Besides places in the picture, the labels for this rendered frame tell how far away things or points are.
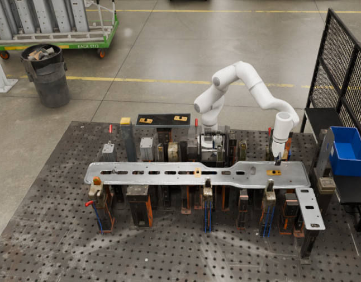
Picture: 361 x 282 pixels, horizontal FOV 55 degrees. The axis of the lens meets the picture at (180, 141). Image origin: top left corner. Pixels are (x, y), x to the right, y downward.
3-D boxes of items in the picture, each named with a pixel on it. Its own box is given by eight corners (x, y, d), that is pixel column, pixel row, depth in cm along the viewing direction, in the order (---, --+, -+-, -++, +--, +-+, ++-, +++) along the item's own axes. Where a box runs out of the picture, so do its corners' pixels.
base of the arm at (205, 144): (197, 132, 275) (195, 114, 262) (221, 130, 273) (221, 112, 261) (198, 149, 261) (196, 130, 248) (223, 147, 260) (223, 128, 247)
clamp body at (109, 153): (109, 191, 246) (99, 153, 223) (112, 179, 254) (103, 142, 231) (122, 191, 245) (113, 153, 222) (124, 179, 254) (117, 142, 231)
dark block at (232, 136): (226, 184, 246) (229, 139, 219) (226, 177, 251) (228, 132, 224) (233, 184, 246) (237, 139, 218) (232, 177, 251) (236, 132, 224)
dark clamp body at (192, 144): (186, 189, 244) (184, 149, 219) (186, 175, 254) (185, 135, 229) (201, 189, 243) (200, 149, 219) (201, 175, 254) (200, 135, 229)
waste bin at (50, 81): (30, 111, 452) (10, 60, 405) (47, 89, 492) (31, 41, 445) (66, 113, 445) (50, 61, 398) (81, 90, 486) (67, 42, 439)
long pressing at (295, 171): (81, 187, 210) (80, 186, 209) (90, 161, 227) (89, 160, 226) (312, 189, 201) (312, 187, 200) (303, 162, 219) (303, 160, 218)
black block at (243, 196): (234, 232, 215) (238, 202, 196) (233, 218, 223) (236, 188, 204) (247, 233, 215) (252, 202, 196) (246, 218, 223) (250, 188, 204)
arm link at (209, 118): (198, 120, 256) (196, 94, 240) (217, 110, 263) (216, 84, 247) (208, 128, 248) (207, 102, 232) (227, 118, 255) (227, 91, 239)
